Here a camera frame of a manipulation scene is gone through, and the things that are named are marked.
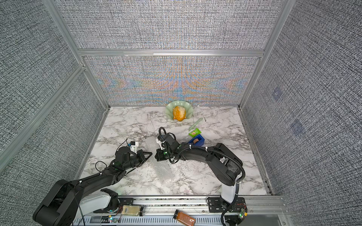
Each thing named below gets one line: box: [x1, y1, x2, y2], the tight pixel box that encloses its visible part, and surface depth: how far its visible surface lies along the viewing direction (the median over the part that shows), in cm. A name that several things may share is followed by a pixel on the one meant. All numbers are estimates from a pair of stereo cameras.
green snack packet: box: [188, 128, 202, 138], surface depth 103 cm
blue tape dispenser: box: [188, 134, 206, 146], surface depth 94 cm
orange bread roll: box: [172, 105, 187, 122], surface depth 107 cm
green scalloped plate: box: [165, 100, 194, 122], surface depth 112 cm
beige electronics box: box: [121, 205, 141, 217], surface depth 70 cm
